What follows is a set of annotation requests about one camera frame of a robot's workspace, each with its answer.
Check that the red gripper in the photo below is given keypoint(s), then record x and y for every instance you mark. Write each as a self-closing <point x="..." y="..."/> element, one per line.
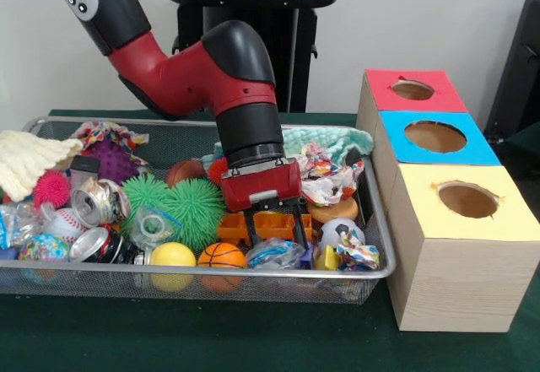
<point x="261" y="185"/>

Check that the mint green cloth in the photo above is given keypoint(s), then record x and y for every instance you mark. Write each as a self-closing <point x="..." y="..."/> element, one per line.
<point x="337" y="140"/>

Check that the cream yellow cloth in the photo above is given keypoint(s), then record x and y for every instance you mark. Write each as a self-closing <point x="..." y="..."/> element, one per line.
<point x="29" y="159"/>

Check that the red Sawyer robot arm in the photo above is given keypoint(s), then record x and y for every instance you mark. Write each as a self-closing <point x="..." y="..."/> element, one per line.
<point x="186" y="77"/>

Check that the clear mesh bin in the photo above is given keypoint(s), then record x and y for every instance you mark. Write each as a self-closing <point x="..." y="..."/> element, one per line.
<point x="253" y="286"/>

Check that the wooden box with three holes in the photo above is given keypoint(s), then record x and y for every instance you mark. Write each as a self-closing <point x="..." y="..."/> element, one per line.
<point x="456" y="262"/>

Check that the orange yellow plastic toy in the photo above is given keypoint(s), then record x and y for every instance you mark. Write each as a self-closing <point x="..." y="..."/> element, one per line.
<point x="274" y="224"/>

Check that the bright orange mini basketball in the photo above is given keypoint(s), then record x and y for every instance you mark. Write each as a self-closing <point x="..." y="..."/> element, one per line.
<point x="221" y="258"/>

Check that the small basketball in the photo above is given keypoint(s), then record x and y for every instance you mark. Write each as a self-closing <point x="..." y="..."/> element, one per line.
<point x="336" y="210"/>

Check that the small soccer ball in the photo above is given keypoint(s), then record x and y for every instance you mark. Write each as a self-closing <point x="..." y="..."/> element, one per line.
<point x="340" y="233"/>

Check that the colourful patterned fabric toy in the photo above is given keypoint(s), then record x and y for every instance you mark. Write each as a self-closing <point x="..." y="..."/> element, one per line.
<point x="331" y="176"/>

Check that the green spiky ball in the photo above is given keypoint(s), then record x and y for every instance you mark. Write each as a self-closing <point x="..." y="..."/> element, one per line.
<point x="145" y="195"/>
<point x="196" y="212"/>

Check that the brown toy football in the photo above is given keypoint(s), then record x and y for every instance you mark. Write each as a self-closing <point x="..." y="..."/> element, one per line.
<point x="184" y="171"/>

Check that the yellow ball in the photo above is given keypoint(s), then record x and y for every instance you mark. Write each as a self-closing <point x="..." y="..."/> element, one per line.
<point x="172" y="258"/>

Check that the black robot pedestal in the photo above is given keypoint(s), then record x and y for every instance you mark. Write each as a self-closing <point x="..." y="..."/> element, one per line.
<point x="283" y="60"/>

